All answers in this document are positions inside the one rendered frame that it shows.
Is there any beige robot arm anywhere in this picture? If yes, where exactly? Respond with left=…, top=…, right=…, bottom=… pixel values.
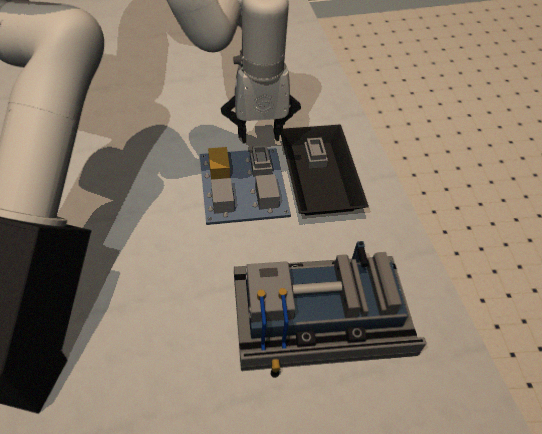
left=0, top=0, right=289, bottom=227

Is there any grey flat bar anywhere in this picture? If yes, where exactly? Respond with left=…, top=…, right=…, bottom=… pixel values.
left=350, top=259, right=369, bottom=317
left=367, top=258, right=387, bottom=315

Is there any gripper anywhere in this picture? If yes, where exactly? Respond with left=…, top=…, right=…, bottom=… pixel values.
left=221, top=63, right=301, bottom=143

